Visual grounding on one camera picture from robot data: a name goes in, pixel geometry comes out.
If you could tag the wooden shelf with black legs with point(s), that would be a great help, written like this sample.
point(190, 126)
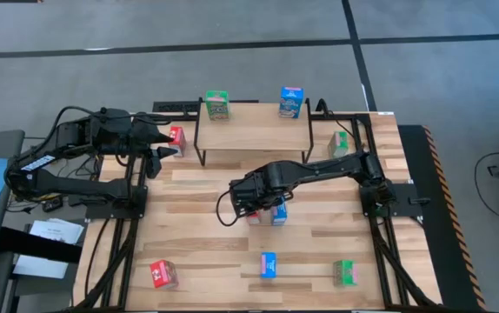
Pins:
point(254, 135)

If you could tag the green Apple Jacks cereal box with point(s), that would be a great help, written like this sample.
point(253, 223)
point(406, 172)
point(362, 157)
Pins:
point(217, 106)
point(344, 271)
point(340, 143)

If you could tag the red Froot Loops cereal box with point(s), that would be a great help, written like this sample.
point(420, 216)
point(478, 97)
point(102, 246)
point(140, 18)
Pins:
point(160, 273)
point(254, 218)
point(179, 141)

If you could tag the black hazard-striped floor mat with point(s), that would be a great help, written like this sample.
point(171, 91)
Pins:
point(445, 261)

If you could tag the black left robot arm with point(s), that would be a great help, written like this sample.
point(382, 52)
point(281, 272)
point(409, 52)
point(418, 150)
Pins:
point(71, 184)

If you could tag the blue Rice Krispies cereal box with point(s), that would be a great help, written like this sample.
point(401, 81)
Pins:
point(291, 102)
point(268, 265)
point(279, 216)

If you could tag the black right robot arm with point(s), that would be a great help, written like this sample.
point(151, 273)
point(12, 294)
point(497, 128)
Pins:
point(319, 167)

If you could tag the black bar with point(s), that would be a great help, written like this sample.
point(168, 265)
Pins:
point(36, 245)

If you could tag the white paper sheet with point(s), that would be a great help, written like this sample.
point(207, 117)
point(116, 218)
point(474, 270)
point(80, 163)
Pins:
point(41, 266)
point(58, 230)

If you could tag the black power adapter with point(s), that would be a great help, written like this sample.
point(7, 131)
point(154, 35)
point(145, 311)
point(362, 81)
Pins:
point(52, 204)

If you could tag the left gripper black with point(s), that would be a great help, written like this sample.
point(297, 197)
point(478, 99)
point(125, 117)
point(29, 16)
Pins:
point(123, 132)

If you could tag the black aluminium table frame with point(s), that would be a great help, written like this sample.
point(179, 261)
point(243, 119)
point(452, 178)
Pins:
point(345, 116)

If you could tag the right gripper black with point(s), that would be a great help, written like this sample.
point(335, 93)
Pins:
point(254, 191)

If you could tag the black perforated strip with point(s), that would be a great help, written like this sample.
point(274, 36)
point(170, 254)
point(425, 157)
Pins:
point(173, 106)

